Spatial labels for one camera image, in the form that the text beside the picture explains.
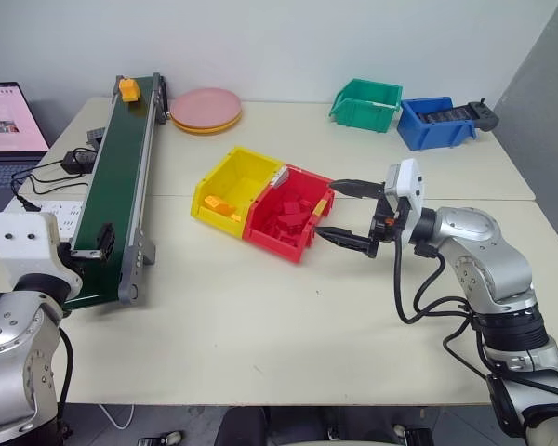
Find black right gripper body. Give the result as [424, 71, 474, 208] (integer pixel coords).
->
[366, 183, 413, 259]

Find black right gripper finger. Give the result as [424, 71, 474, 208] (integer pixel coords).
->
[314, 227, 378, 259]
[330, 178, 385, 201]

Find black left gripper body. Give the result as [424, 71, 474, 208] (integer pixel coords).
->
[56, 242, 86, 282]

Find green conveyor belt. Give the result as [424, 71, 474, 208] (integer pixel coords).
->
[63, 72, 171, 311]

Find dark ribbed plastic part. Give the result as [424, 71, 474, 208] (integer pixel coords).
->
[417, 106, 472, 125]

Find white power strip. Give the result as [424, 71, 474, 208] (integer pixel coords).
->
[2, 198, 86, 243]

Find red toy block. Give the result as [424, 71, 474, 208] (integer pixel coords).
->
[270, 229, 304, 246]
[275, 212, 309, 231]
[282, 196, 313, 215]

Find green storage bin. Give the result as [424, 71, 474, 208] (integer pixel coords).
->
[328, 77, 405, 135]

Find red storage bin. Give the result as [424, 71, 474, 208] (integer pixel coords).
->
[242, 163, 337, 265]

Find black power adapter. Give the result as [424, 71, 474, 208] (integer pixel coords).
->
[60, 148, 97, 177]

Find blue storage bin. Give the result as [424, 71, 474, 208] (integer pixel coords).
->
[395, 96, 479, 152]

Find large orange toy block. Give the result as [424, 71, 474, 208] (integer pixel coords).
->
[204, 195, 237, 216]

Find yellow storage bin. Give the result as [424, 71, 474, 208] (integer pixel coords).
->
[190, 145, 286, 240]

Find black handheld controller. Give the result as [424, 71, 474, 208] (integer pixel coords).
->
[466, 98, 500, 133]

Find yellow plate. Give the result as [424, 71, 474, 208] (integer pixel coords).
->
[171, 110, 244, 138]

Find laptop computer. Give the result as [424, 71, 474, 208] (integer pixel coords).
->
[0, 82, 52, 225]

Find pink plate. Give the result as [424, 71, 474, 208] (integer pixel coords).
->
[169, 87, 243, 128]

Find black caster wheel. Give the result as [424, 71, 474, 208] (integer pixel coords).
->
[136, 430, 185, 446]
[392, 422, 436, 446]

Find dark rounded shape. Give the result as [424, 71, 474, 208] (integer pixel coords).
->
[212, 405, 327, 446]

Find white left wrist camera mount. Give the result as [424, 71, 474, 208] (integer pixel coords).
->
[0, 211, 60, 276]

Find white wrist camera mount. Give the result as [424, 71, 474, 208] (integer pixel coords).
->
[383, 157, 425, 233]
[0, 211, 60, 276]

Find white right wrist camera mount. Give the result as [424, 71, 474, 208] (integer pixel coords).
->
[383, 157, 425, 233]

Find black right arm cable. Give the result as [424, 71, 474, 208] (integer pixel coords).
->
[392, 240, 558, 406]

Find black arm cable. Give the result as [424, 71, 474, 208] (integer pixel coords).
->
[56, 324, 75, 413]
[392, 240, 558, 406]

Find black adapter cable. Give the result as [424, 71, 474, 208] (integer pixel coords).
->
[9, 163, 92, 214]

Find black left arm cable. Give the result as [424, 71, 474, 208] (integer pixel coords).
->
[56, 324, 75, 413]

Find white cable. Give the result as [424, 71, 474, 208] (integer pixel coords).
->
[96, 403, 137, 431]

